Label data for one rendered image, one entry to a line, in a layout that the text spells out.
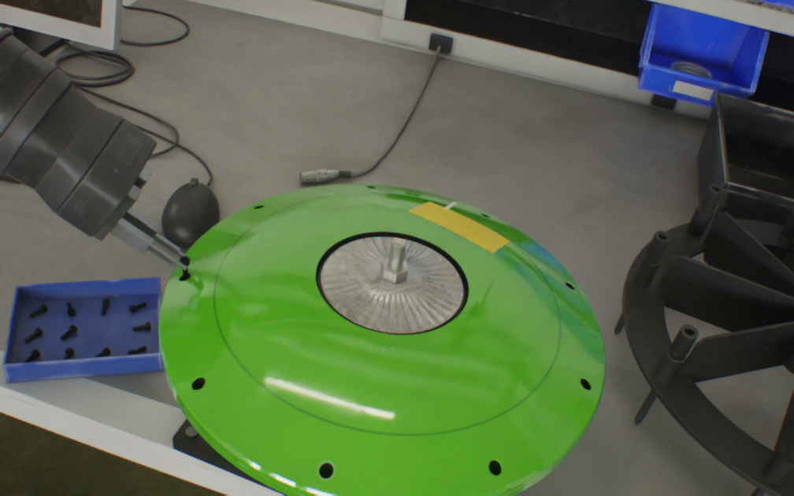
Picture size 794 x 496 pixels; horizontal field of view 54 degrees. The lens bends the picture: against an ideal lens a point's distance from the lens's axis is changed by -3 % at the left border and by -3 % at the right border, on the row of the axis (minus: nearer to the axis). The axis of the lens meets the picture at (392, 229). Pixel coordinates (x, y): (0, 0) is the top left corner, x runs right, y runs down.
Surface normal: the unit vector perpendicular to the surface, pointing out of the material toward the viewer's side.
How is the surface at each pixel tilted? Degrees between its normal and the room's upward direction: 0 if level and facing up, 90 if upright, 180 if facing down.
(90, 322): 0
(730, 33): 90
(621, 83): 90
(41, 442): 0
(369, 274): 14
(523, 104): 0
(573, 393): 24
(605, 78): 90
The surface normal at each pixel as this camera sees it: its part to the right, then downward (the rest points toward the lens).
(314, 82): 0.12, -0.79
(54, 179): -0.32, 0.37
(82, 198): -0.07, 0.61
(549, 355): 0.44, -0.61
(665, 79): -0.31, 0.73
